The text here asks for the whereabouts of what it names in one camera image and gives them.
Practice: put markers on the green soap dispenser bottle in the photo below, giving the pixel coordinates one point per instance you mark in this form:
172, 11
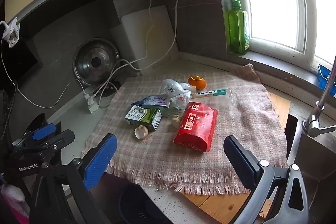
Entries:
238, 23

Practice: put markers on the white clip device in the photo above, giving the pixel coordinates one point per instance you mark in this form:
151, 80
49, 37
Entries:
11, 32

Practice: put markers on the beige food scrap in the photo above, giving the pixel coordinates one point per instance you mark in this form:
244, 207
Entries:
176, 121

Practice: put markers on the black dish with scraps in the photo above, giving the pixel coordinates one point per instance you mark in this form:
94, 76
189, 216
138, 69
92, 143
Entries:
112, 87

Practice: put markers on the blue basket on sill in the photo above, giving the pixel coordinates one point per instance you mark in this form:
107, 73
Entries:
322, 78

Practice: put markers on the chrome faucet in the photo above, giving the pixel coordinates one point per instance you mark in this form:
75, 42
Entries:
311, 124

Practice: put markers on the steel pot lid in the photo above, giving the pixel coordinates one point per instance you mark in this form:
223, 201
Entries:
94, 60

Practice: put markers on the pink plaid cloth mat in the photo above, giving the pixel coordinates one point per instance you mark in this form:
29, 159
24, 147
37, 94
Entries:
191, 156

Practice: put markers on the toothpaste tube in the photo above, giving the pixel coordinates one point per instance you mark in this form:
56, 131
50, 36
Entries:
159, 100

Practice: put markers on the pink sleeve with white cuff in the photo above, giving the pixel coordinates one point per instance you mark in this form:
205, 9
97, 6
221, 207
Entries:
15, 198

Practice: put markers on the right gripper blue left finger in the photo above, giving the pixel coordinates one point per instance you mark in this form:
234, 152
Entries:
97, 159

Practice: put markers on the white cutting board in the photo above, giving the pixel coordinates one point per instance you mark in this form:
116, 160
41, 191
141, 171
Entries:
146, 36

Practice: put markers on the white plastic bag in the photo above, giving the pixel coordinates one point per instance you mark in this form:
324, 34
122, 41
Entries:
178, 94

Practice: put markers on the green milk carton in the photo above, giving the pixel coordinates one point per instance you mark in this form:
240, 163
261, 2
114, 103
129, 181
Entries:
149, 118

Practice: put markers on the white power strip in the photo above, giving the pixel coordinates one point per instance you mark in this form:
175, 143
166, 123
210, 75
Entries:
91, 102

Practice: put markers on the broken eggshell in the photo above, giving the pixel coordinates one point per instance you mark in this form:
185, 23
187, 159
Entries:
141, 132

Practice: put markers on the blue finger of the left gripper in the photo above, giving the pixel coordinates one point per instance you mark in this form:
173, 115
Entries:
44, 132

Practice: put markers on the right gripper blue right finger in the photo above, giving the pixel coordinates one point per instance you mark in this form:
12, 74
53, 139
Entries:
243, 161

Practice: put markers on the red snack bag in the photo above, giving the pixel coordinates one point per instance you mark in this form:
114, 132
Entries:
197, 127

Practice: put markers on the crushed clear plastic bottle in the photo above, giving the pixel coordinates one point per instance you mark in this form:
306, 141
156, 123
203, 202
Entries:
210, 95

